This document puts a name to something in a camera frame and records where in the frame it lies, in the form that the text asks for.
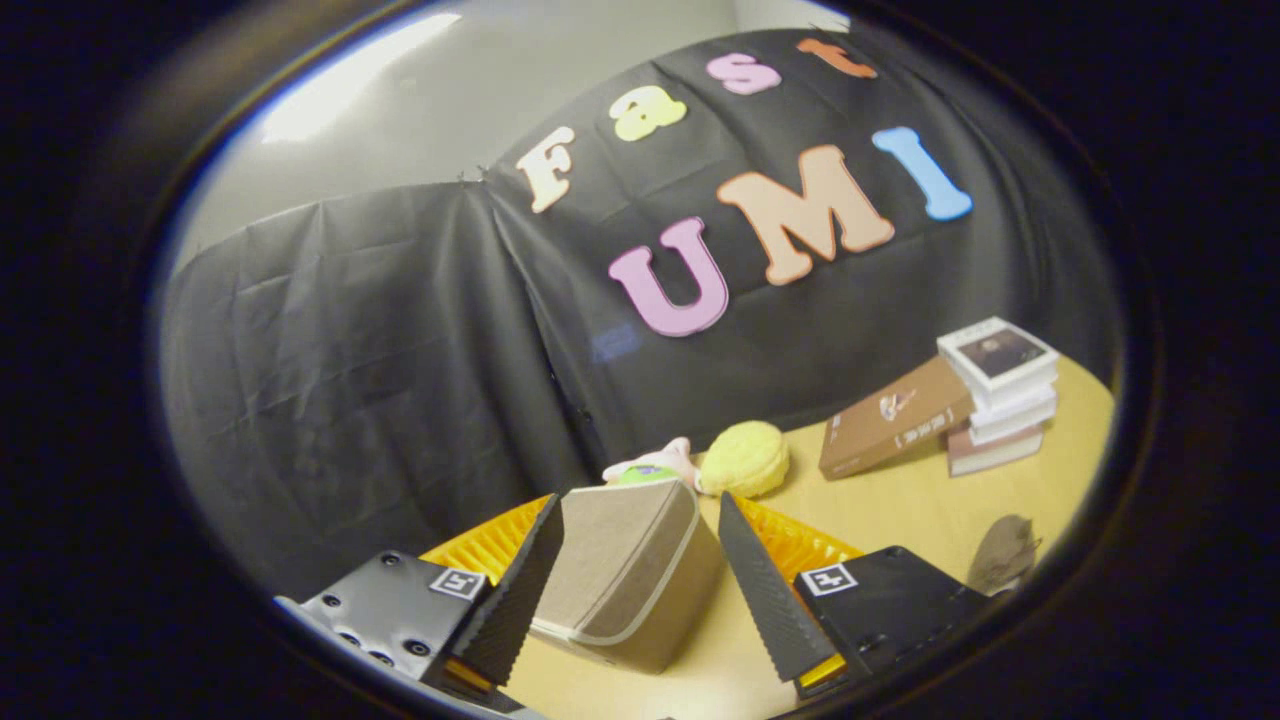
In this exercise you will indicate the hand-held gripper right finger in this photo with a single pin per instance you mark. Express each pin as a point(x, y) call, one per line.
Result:
point(765, 600)

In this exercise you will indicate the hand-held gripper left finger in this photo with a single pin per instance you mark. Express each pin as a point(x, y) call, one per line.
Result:
point(520, 590)

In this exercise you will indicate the beige fabric storage box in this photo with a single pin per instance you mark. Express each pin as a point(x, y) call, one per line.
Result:
point(630, 570)

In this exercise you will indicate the brown fuzzy slipper shoe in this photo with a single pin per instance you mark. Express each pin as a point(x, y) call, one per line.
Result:
point(1003, 553)

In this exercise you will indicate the yellow round plush cushion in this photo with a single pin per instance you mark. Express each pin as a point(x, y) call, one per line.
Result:
point(745, 460)

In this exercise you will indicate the pink and green plush toy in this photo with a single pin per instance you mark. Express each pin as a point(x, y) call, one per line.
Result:
point(660, 462)

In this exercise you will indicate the brown book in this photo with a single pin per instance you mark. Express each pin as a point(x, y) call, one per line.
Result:
point(890, 420)

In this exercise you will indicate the maroon book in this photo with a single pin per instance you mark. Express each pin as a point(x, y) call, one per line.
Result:
point(990, 452)

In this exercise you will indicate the plain white book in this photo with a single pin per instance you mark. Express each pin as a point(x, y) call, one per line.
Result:
point(1015, 400)
point(1012, 422)

